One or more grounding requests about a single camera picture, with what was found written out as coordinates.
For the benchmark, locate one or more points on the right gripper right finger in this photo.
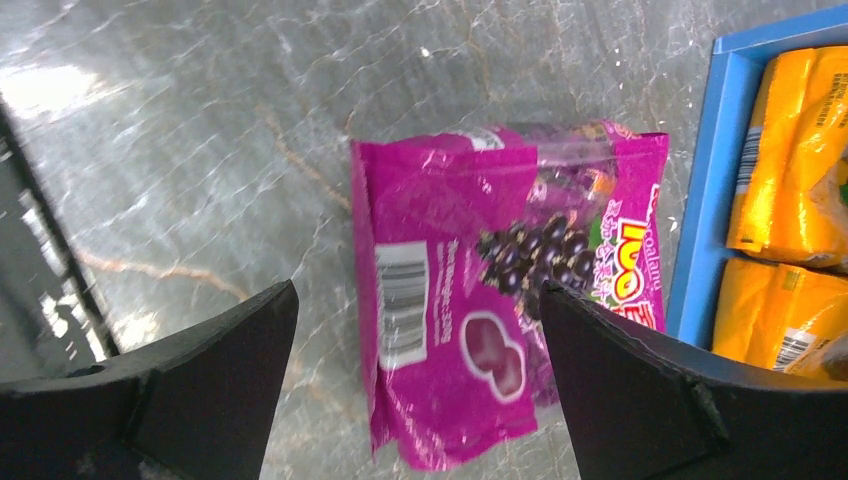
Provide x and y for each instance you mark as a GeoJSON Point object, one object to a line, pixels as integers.
{"type": "Point", "coordinates": [642, 405]}

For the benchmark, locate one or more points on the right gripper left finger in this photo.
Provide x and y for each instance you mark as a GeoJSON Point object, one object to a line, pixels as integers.
{"type": "Point", "coordinates": [198, 404]}

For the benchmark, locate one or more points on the orange mango candy bag front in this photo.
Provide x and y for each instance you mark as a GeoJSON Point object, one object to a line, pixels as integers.
{"type": "Point", "coordinates": [782, 318]}

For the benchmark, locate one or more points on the purple candy bag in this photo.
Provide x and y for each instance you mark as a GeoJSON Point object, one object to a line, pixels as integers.
{"type": "Point", "coordinates": [455, 234]}

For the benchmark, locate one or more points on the blue pink yellow shelf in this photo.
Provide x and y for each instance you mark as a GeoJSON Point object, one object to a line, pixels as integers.
{"type": "Point", "coordinates": [737, 61]}

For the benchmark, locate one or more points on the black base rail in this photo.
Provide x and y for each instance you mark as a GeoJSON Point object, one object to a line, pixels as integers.
{"type": "Point", "coordinates": [51, 325]}

